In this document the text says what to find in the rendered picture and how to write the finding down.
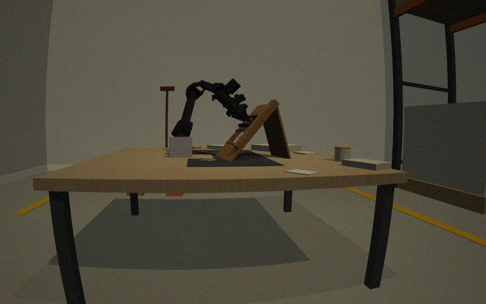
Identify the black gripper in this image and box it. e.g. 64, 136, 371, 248
223, 97, 251, 122

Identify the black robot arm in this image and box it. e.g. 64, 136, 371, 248
171, 79, 246, 137

